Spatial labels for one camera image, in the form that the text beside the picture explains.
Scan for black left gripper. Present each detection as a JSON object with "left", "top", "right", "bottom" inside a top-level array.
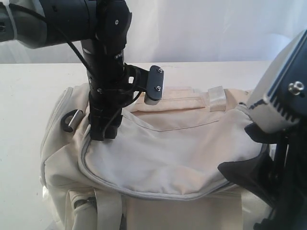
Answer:
[{"left": 88, "top": 88, "right": 134, "bottom": 141}]

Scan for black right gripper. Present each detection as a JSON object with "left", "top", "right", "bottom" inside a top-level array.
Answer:
[{"left": 218, "top": 123, "right": 307, "bottom": 230}]

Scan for cream duffel bag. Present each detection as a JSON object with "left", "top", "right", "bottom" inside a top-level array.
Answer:
[{"left": 40, "top": 84, "right": 271, "bottom": 230}]

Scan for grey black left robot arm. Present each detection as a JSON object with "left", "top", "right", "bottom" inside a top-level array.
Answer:
[{"left": 0, "top": 0, "right": 138, "bottom": 141}]

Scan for white backdrop curtain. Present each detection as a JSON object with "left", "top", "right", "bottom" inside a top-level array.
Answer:
[{"left": 0, "top": 0, "right": 307, "bottom": 64}]

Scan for white zip tie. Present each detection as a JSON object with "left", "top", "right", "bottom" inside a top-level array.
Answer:
[{"left": 3, "top": 0, "right": 17, "bottom": 40}]

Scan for black left D-ring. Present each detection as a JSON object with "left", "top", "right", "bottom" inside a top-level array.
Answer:
[{"left": 61, "top": 110, "right": 83, "bottom": 132}]

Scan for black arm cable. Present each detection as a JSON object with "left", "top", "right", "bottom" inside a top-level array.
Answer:
[{"left": 7, "top": 0, "right": 142, "bottom": 130}]

